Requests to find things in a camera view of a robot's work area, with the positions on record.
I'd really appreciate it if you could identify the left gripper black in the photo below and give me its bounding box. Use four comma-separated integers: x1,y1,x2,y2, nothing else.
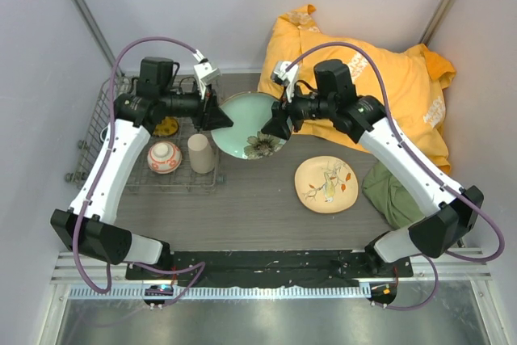
161,79,233,133

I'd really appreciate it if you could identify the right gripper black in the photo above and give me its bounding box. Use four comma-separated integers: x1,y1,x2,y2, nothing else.
262,81,335,141

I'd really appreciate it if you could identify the light green flower plate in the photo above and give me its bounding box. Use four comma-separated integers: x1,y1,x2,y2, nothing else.
211,92,286,160

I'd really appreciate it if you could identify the beige tall cup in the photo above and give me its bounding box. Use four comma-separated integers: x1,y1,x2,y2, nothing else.
187,133,215,175

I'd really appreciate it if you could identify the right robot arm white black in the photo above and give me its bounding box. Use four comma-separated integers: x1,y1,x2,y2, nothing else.
262,60,484,276

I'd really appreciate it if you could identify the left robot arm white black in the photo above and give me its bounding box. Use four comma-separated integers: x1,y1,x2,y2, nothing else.
51,57,233,280

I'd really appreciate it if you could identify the yellow patterned plate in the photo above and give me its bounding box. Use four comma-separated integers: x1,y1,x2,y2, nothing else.
153,116,179,137

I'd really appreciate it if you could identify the white orange patterned bowl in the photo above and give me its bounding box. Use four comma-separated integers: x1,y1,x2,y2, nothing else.
147,141,183,175

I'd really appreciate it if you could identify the cream bird plate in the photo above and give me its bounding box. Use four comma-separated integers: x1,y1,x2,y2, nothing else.
294,156,359,214

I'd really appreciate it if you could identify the yellow Mickey Mouse shirt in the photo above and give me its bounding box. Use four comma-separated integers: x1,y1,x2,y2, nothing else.
258,4,456,173

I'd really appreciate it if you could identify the olive green cloth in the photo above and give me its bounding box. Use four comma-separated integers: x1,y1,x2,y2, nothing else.
361,162,423,229

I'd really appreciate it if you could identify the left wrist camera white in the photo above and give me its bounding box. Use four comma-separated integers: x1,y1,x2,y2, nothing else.
193,50,221,100

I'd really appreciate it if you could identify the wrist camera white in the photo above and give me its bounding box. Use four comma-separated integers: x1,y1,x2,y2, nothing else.
193,50,221,100
271,61,300,102

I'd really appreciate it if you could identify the wire dish rack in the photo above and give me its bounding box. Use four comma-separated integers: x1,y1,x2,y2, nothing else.
65,80,224,194

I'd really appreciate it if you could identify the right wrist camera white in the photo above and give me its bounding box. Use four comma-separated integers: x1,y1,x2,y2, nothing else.
271,61,300,102

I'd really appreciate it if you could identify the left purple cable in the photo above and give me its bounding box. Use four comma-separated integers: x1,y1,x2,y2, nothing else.
71,36,206,313

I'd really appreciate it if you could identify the purple cable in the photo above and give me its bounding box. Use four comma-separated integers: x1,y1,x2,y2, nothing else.
71,36,206,313
288,40,506,312

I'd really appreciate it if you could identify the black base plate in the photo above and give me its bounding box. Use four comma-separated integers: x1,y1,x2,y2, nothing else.
124,248,414,288

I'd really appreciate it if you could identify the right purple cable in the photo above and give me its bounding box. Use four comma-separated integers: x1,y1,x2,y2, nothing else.
288,40,506,312

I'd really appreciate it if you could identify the slotted cable duct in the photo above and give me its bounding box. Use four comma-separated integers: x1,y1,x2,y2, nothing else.
68,284,371,301

